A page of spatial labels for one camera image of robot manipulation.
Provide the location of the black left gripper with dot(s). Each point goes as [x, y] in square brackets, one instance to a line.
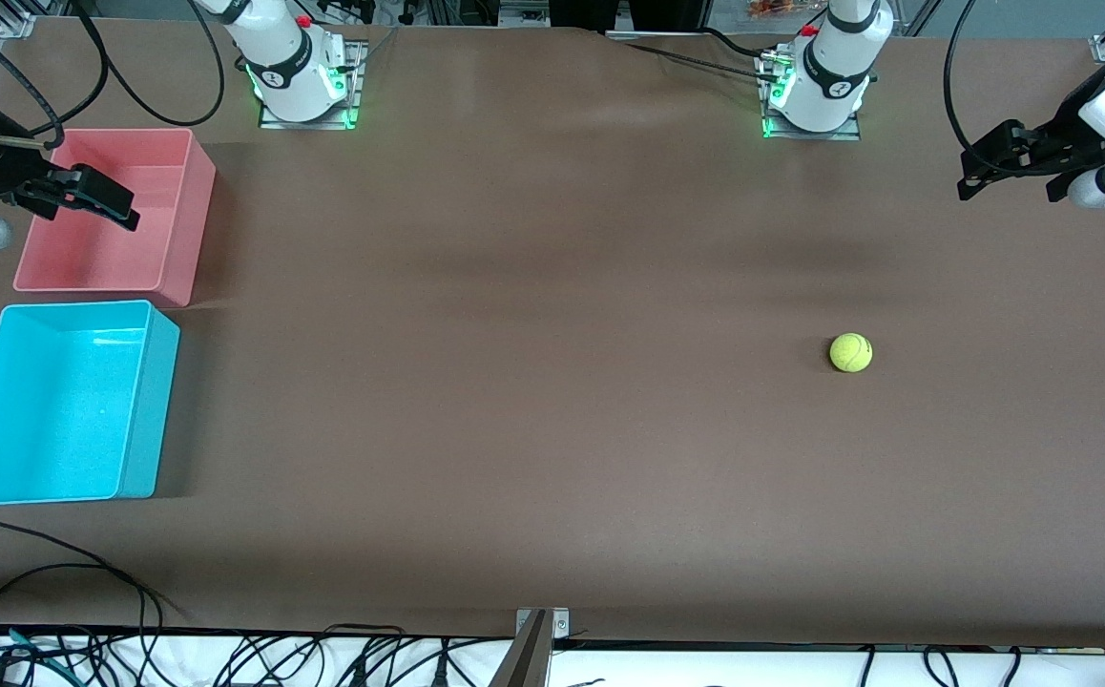
[1054, 139]

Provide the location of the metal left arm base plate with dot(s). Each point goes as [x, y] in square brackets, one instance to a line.
[853, 134]

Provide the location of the orange packet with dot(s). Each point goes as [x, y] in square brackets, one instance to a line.
[772, 10]

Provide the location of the blue plastic bin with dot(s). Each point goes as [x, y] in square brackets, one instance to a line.
[56, 410]

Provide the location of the yellow tennis ball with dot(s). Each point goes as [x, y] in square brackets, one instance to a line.
[850, 352]

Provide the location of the grey aluminium profile bar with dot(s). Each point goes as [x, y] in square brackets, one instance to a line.
[526, 658]

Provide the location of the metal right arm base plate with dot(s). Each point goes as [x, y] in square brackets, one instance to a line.
[355, 95]

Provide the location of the small metal bracket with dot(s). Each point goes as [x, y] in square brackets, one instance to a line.
[560, 625]

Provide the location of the pink plastic bin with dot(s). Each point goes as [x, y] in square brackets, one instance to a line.
[114, 262]

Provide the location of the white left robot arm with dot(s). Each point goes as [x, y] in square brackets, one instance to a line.
[834, 67]

